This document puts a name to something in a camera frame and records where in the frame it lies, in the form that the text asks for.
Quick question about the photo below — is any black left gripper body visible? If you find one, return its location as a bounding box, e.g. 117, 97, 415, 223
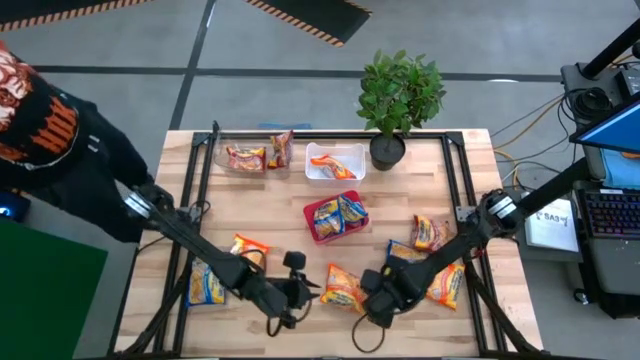
249, 273, 304, 319

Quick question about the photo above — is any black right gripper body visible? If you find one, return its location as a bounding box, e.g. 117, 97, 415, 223
379, 269, 424, 309

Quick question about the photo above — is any blue Maruchan noodle packet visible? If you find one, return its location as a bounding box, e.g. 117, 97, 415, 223
185, 257, 227, 308
337, 192, 369, 226
385, 238, 430, 266
312, 198, 346, 240

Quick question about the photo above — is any red Maruchan noodle packet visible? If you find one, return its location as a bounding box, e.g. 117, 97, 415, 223
225, 144, 267, 173
229, 232, 272, 269
267, 129, 295, 170

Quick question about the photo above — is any orange Maruchan noodle packet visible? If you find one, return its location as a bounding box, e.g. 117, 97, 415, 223
309, 153, 358, 181
424, 262, 466, 312
319, 263, 370, 315
410, 214, 454, 253

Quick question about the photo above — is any red plastic bin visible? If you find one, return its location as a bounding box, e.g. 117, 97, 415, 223
302, 189, 371, 246

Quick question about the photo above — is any white plastic bin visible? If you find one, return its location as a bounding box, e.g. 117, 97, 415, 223
304, 141, 367, 182

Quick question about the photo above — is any clear plastic bin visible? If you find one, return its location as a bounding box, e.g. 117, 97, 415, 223
213, 130, 297, 175

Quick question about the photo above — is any blue tape strip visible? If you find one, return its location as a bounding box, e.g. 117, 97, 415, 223
257, 122, 312, 131

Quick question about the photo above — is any white paper sign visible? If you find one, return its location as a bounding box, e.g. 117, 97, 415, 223
523, 197, 581, 254

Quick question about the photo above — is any green potted plant black pot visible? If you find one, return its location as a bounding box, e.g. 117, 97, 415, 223
355, 48, 448, 172

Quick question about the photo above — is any black keyboard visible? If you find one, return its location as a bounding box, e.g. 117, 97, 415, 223
579, 188, 640, 241

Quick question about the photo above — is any green floor mat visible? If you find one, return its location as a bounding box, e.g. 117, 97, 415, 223
0, 218, 109, 360

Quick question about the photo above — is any blue cloth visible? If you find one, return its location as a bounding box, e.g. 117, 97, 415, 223
599, 148, 640, 190

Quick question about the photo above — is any computer monitor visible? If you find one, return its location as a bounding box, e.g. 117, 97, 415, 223
569, 94, 640, 155

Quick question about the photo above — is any black hazard-striped floor mat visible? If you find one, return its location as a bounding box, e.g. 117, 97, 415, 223
0, 0, 154, 34
243, 0, 374, 49

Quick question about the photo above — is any person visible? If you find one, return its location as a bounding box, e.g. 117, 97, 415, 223
0, 42, 156, 245

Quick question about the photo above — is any black stand pole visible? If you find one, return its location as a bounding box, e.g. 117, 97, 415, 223
579, 17, 640, 81

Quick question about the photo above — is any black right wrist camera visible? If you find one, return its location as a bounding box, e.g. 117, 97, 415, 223
359, 269, 384, 295

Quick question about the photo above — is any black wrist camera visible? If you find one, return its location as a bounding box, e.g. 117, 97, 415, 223
282, 249, 307, 281
359, 269, 384, 295

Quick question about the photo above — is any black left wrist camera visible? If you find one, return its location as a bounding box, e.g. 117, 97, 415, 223
282, 249, 307, 281

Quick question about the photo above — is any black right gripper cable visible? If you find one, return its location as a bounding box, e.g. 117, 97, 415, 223
351, 313, 387, 355

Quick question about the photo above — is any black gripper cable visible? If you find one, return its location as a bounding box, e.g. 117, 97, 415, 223
264, 299, 314, 339
351, 313, 387, 355

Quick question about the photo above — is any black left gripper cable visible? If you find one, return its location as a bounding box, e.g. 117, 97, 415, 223
264, 299, 314, 339

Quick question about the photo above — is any yellow floor cable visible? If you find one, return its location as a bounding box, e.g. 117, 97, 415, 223
492, 94, 569, 151

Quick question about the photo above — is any coiled black cable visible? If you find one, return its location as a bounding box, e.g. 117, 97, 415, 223
569, 87, 614, 121

